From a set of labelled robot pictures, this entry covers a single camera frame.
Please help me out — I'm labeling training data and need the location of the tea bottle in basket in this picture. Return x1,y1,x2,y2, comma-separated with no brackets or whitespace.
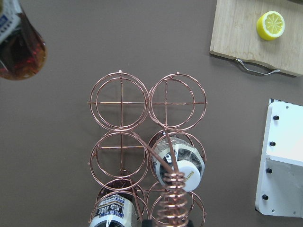
149,131,205,192

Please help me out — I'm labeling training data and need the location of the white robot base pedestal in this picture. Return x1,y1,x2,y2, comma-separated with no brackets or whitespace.
255,99,303,218

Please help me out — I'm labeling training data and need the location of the half lemon slice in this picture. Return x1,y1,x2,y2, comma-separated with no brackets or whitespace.
256,11,285,41

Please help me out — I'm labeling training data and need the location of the tea bottle white cap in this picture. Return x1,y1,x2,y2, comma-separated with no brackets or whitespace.
0,0,47,80

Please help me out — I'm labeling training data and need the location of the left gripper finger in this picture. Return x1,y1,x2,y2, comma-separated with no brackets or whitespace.
141,219,194,227

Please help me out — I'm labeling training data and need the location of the bamboo cutting board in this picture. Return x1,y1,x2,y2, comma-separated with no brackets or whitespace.
210,0,303,76

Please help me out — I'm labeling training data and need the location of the copper wire bottle basket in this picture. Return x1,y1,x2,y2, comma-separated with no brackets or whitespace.
88,71,208,227

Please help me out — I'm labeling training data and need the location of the tea bottle at edge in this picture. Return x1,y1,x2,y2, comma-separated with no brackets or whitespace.
90,180,139,227

